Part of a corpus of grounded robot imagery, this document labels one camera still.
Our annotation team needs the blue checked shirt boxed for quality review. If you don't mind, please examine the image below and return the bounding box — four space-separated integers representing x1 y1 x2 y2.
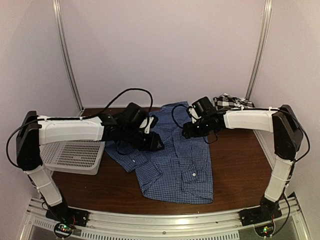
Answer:
105 101 214 204

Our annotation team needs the front aluminium rail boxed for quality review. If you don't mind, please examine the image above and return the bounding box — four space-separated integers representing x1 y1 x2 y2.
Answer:
17 197 311 240

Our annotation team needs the right aluminium frame post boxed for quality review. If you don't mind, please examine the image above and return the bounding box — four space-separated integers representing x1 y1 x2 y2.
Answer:
245 0 273 100

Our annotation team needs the left small circuit board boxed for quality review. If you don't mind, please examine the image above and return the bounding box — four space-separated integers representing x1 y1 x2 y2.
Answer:
53 222 75 238

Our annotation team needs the aluminium frame post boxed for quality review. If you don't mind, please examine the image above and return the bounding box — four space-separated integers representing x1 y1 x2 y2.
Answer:
245 0 273 100
52 0 84 113

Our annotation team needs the black white plaid shirt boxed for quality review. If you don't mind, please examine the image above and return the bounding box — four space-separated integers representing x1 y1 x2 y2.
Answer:
212 93 255 110

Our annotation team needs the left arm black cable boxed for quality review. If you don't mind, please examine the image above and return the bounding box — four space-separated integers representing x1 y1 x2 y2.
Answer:
6 87 154 168

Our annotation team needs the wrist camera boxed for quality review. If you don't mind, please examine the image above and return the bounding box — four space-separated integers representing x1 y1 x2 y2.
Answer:
187 96 217 123
122 102 159 134

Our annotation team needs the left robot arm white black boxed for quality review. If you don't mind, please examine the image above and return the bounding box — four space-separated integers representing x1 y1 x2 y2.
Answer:
15 110 165 222

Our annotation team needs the white perforated plastic basket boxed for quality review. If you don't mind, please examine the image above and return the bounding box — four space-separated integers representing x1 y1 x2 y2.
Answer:
39 140 105 175

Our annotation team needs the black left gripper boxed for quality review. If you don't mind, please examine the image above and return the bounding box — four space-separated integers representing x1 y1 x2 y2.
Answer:
122 125 165 152

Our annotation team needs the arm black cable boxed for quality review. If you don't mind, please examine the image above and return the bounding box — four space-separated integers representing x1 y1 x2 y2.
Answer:
171 104 311 226
6 87 154 168

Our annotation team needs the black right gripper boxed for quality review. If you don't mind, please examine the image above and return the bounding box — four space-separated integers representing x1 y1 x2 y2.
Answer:
182 117 212 139

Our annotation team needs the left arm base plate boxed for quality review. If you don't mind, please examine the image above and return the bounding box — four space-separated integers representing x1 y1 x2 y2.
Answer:
45 203 89 227

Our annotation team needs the right small circuit board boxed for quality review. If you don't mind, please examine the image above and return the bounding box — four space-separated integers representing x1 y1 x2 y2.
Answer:
254 223 275 238

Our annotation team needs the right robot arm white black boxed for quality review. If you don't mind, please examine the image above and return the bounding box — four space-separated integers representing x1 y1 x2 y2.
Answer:
182 105 305 221

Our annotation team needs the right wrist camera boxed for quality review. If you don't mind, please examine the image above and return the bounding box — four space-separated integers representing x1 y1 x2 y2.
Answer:
187 96 217 123

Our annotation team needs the small circuit board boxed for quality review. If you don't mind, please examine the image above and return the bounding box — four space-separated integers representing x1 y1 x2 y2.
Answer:
254 223 275 238
53 222 75 238

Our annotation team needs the left aluminium frame post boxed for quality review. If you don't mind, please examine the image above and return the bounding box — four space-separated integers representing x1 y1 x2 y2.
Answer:
52 0 84 113

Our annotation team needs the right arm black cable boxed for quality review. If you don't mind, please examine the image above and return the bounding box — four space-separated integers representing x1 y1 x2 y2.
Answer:
171 104 311 226

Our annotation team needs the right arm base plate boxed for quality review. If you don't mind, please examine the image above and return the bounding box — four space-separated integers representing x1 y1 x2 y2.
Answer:
238 206 282 227

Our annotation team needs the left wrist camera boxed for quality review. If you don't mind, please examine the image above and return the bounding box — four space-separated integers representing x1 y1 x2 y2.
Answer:
122 102 159 134

